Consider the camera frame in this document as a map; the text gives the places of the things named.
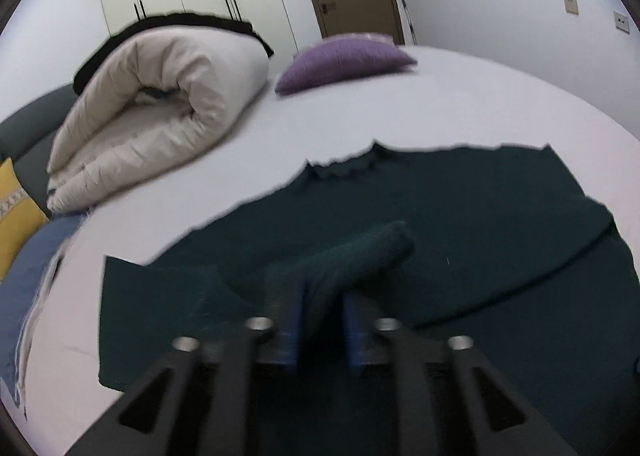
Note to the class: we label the white wall socket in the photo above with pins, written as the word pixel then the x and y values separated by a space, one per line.
pixel 621 22

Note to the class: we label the dark green sweater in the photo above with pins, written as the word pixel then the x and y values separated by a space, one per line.
pixel 475 216

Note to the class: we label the beige wall socket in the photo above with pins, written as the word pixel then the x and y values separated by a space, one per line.
pixel 570 5

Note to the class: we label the folded beige duvet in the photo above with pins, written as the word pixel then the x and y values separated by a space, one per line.
pixel 150 101

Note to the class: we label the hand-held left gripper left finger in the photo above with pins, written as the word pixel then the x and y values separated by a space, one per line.
pixel 289 331

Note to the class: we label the grey upholstered headboard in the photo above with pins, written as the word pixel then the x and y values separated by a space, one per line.
pixel 30 121

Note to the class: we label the yellow patterned cushion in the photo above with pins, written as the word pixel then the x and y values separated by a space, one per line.
pixel 12 216

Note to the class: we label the blue pillow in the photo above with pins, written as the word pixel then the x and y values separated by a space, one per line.
pixel 30 281

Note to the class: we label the purple pillow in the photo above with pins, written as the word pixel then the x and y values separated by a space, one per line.
pixel 345 61

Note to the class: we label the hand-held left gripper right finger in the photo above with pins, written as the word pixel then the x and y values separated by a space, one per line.
pixel 356 336

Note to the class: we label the black blanket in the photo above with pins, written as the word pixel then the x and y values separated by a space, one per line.
pixel 225 22

